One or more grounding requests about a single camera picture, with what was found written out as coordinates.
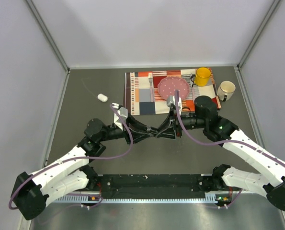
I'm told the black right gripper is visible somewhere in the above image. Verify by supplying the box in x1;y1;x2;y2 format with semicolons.
156;108;207;139

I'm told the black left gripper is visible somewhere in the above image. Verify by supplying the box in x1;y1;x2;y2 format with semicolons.
98;113;154;145

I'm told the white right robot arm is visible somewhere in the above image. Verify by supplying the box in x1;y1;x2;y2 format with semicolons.
166;95;285;211

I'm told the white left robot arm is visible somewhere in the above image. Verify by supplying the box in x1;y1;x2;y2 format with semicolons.
9;113;160;220

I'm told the white earbud case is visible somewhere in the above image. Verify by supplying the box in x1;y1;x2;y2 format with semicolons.
97;93;108;103

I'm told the colourful patterned placemat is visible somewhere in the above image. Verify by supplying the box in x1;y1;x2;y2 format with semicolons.
123;68;221;115

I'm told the pink polka dot plate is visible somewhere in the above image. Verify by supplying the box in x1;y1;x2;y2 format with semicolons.
157;77;191;100

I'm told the pink knife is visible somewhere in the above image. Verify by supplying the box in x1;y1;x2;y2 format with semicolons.
192;82;196;101

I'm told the pink fork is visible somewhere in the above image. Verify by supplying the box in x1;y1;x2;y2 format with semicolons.
148;72;154;102

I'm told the yellow mug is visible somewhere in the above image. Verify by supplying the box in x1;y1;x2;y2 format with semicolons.
193;67;211;87

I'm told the white enamel mug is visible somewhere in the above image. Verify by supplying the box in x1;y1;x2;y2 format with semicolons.
217;80;236;102

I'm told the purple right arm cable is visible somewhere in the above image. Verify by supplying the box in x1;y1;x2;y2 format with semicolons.
174;89;285;211

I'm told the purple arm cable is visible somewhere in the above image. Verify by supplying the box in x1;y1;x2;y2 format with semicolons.
8;103;134;218
174;89;285;211

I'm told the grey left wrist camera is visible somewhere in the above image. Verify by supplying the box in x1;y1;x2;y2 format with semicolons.
114;107;128;131

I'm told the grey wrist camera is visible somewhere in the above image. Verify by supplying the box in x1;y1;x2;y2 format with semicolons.
114;107;128;131
166;95;182;114

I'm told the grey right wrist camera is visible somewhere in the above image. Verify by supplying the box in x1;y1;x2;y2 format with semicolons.
166;95;182;114

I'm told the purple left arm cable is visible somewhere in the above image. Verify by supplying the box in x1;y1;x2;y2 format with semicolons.
8;103;134;218

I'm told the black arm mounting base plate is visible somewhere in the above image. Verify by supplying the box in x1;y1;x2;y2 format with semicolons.
100;174;211;198

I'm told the slotted grey cable duct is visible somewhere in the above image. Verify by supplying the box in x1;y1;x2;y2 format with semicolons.
54;194;231;204

